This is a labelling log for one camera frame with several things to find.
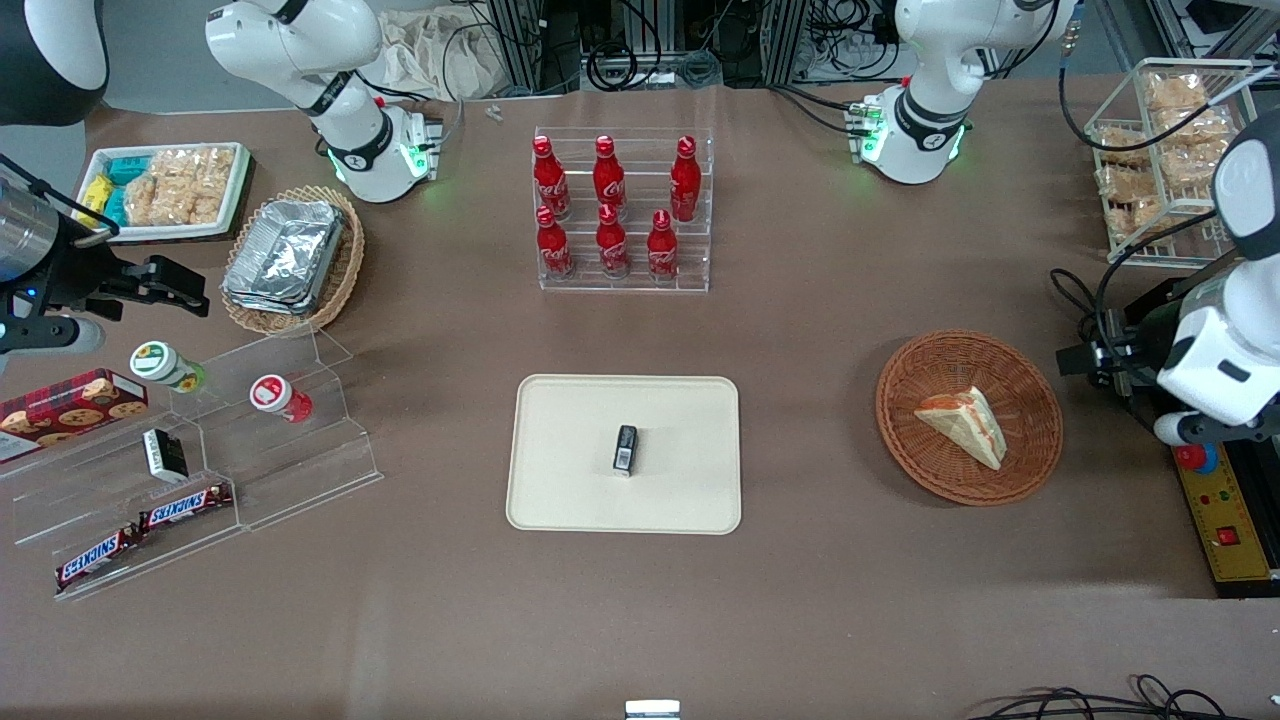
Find red cookie box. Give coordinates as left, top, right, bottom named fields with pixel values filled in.
left=0, top=368, right=150, bottom=464

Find stacked foil containers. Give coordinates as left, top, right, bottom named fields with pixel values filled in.
left=221, top=198, right=347, bottom=317

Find clear acrylic step stand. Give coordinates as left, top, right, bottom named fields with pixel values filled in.
left=0, top=328, right=385, bottom=603

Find round brown wicker basket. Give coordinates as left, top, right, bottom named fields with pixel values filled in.
left=875, top=330, right=1065, bottom=508

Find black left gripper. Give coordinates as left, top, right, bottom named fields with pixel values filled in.
left=1056, top=305, right=1181, bottom=403

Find green lid cup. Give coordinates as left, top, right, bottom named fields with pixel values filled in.
left=129, top=340, right=209, bottom=394

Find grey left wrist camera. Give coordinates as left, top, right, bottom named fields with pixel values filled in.
left=1152, top=408, right=1251, bottom=447

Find bagged cracker snack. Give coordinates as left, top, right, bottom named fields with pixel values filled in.
left=1104, top=196, right=1169, bottom=243
left=1158, top=146, right=1229, bottom=193
left=1094, top=165, right=1163, bottom=208
left=1143, top=73, right=1213, bottom=113
left=1093, top=124, right=1153, bottom=168
left=1158, top=105, right=1239, bottom=153

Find rice cracker pack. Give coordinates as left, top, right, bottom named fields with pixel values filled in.
left=122, top=172, right=189, bottom=228
left=150, top=147, right=238, bottom=227

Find black and white small box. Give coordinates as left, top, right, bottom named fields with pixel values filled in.
left=141, top=427, right=190, bottom=484

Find white rectangular snack tray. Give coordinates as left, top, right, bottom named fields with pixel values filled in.
left=76, top=141, right=254, bottom=245

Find beige plastic tray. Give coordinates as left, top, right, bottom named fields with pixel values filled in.
left=505, top=374, right=743, bottom=537

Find coiled black cable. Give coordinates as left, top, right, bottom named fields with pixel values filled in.
left=585, top=35, right=666, bottom=94

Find black floor cables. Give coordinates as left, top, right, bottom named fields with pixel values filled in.
left=962, top=673, right=1280, bottom=720

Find triangle sandwich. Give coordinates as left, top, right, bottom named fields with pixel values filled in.
left=914, top=386, right=1007, bottom=472

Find yellow black control box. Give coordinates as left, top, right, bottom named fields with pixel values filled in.
left=1168, top=438, right=1280, bottom=600

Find red lid cup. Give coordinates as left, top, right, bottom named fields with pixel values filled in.
left=248, top=373, right=314, bottom=425

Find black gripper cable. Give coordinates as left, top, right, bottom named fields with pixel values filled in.
left=1048, top=205, right=1251, bottom=346

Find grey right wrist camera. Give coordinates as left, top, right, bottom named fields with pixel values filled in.
left=0, top=314, right=106, bottom=357

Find oval tan wicker basket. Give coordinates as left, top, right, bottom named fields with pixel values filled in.
left=220, top=184, right=367, bottom=339

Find clear acrylic bottle rack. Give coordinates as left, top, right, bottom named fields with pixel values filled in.
left=532, top=127, right=717, bottom=295

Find red cola bottle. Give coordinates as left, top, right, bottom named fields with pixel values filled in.
left=533, top=135, right=572, bottom=222
left=669, top=135, right=702, bottom=224
left=592, top=134, right=627, bottom=218
left=535, top=205, right=576, bottom=282
left=595, top=203, right=630, bottom=280
left=646, top=208, right=681, bottom=282

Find white wire basket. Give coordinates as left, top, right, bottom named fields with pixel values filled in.
left=1082, top=56, right=1260, bottom=270

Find beige cloth bag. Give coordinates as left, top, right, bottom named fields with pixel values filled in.
left=372, top=8, right=506, bottom=103

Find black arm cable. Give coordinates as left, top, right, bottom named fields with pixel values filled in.
left=1057, top=40, right=1219, bottom=154

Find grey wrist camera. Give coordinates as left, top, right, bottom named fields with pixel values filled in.
left=1152, top=408, right=1251, bottom=447
left=0, top=314, right=106, bottom=357

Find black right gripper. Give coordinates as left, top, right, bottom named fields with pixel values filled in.
left=40, top=240, right=211, bottom=323

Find Snickers bar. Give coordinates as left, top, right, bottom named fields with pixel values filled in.
left=54, top=526, right=142, bottom=592
left=136, top=482, right=235, bottom=532

